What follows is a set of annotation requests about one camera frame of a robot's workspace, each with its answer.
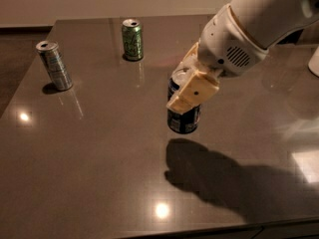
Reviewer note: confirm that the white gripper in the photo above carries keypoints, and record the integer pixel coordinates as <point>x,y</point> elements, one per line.
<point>228,43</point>

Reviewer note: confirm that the dark blue pepsi can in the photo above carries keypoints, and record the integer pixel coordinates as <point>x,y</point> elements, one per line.
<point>188,122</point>

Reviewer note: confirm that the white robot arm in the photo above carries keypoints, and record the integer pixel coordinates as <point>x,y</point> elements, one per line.
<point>266,22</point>

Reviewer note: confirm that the green soda can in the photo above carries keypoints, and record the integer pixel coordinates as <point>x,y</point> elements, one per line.
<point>132,35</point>

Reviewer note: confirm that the silver soda can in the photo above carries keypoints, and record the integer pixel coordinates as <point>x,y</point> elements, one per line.
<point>52,59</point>

